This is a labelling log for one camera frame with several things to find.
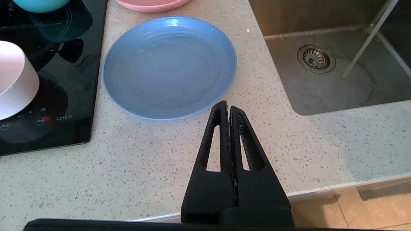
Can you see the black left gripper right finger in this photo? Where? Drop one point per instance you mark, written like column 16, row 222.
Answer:
column 260, row 192

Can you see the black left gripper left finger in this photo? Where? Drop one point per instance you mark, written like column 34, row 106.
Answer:
column 205, row 192

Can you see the large blue-grey plate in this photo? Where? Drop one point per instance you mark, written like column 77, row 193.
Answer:
column 170, row 67

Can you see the large pink plate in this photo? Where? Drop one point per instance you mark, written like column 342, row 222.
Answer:
column 151, row 4

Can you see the pink bowl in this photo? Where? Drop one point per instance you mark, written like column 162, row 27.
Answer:
column 16, row 83

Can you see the teal bowl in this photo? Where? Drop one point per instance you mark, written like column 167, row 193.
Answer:
column 41, row 4

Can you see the stainless steel sink basin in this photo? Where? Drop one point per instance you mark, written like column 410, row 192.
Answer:
column 337, row 80

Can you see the round metal drain strainer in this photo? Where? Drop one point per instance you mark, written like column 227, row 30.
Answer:
column 316, row 58

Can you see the black glass induction cooktop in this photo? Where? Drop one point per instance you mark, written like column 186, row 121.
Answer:
column 70, row 96

